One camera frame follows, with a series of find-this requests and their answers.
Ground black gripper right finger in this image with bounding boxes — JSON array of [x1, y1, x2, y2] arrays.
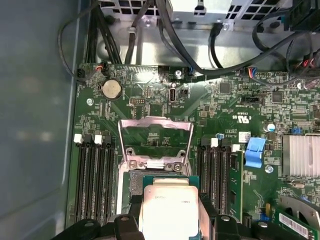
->
[[199, 194, 310, 240]]

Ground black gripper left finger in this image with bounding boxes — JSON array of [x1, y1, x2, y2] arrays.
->
[[51, 194, 145, 240]]

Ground silver green CPU chip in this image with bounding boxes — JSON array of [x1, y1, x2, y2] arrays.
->
[[138, 174, 201, 240]]

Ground silver socket cover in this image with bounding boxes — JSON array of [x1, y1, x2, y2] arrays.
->
[[116, 115, 195, 174]]

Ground RAM slot black latches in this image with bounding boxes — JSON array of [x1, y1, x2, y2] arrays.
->
[[199, 136, 212, 198], [84, 134, 96, 221], [104, 136, 117, 218], [219, 139, 231, 216]]

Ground green RAM stick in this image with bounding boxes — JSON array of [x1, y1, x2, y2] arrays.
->
[[229, 151, 245, 222]]

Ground black graphics card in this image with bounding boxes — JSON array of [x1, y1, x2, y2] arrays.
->
[[273, 194, 320, 240]]

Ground blue plastic card clip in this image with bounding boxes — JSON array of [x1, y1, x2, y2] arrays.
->
[[244, 136, 266, 169]]

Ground white motherboard sticker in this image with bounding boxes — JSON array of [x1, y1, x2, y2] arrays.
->
[[238, 131, 251, 143]]

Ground silver finned heatsink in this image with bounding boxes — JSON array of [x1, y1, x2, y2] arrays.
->
[[281, 134, 320, 178]]

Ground green motherboard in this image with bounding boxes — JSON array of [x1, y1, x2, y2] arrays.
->
[[65, 62, 320, 240]]

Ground silver coin cell battery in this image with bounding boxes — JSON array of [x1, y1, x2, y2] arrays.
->
[[99, 78, 123, 101]]

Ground black PC case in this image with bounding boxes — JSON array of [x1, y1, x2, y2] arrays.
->
[[0, 0, 320, 240]]

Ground internal USB port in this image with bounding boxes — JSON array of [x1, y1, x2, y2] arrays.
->
[[168, 87, 177, 105]]

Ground silver perforated drive cage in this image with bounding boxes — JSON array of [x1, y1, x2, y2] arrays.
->
[[96, 0, 295, 70]]

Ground thick black cable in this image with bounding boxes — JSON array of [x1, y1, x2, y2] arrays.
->
[[155, 0, 320, 77]]

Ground small black wire connector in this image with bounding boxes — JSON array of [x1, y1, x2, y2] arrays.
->
[[96, 61, 110, 77]]

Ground black flat cable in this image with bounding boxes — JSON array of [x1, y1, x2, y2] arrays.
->
[[124, 0, 154, 65]]

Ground black cable bundle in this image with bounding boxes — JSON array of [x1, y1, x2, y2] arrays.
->
[[86, 6, 123, 66]]

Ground black cable with plug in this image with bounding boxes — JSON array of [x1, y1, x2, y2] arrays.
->
[[209, 22, 225, 70]]

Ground thin black wire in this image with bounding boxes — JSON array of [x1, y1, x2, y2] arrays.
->
[[57, 3, 101, 83]]

